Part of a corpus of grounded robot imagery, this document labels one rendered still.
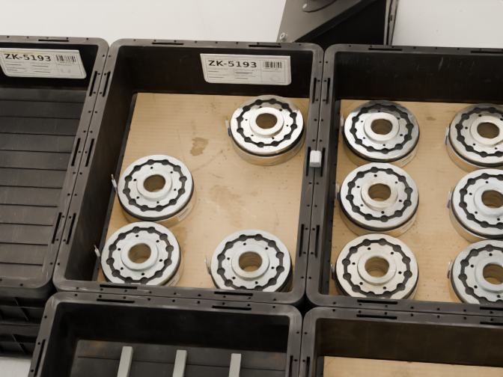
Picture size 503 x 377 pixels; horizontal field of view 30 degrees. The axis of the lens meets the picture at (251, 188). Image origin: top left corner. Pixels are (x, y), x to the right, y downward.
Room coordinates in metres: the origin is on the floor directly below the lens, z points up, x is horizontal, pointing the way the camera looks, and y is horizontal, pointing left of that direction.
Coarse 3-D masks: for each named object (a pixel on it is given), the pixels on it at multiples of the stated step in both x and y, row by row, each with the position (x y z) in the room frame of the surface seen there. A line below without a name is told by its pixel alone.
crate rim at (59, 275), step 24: (120, 48) 0.92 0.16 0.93; (144, 48) 0.91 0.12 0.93; (168, 48) 0.90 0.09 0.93; (192, 48) 0.90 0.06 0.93; (216, 48) 0.89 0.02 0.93; (240, 48) 0.88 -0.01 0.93; (264, 48) 0.88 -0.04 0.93; (288, 48) 0.87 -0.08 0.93; (312, 48) 0.87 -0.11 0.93; (312, 72) 0.83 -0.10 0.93; (312, 96) 0.79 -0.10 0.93; (96, 120) 0.79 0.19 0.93; (312, 120) 0.74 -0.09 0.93; (96, 144) 0.75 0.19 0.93; (312, 144) 0.71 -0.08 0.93; (312, 168) 0.67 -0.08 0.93; (312, 192) 0.63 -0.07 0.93; (72, 216) 0.64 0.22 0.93; (72, 240) 0.61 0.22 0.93; (72, 288) 0.54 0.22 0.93; (96, 288) 0.54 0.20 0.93; (144, 288) 0.53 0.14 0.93; (168, 288) 0.53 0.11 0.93; (192, 288) 0.52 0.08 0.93
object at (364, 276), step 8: (368, 256) 0.57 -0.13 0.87; (376, 256) 0.57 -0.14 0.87; (384, 256) 0.57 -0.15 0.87; (360, 264) 0.56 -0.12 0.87; (392, 264) 0.55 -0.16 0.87; (360, 272) 0.55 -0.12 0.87; (392, 272) 0.54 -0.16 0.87; (368, 280) 0.54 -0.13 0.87; (376, 280) 0.54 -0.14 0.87; (384, 280) 0.53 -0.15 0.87
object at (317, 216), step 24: (336, 48) 0.86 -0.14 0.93; (360, 48) 0.86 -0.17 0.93; (384, 48) 0.85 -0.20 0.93; (408, 48) 0.85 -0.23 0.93; (432, 48) 0.84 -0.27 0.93; (456, 48) 0.83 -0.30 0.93; (480, 48) 0.83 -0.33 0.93; (312, 216) 0.60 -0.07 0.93; (312, 240) 0.57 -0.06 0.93; (312, 264) 0.53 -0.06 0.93; (312, 288) 0.50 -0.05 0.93; (432, 312) 0.45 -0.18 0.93; (456, 312) 0.45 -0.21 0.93; (480, 312) 0.45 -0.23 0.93
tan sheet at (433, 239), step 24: (432, 120) 0.79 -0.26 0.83; (432, 144) 0.75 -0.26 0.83; (336, 168) 0.73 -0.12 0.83; (408, 168) 0.72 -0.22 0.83; (432, 168) 0.71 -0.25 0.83; (456, 168) 0.71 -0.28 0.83; (432, 192) 0.67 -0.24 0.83; (336, 216) 0.66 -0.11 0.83; (432, 216) 0.64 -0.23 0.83; (336, 240) 0.62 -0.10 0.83; (408, 240) 0.61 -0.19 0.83; (432, 240) 0.60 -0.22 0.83; (456, 240) 0.60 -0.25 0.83; (432, 264) 0.57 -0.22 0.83; (432, 288) 0.53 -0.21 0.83
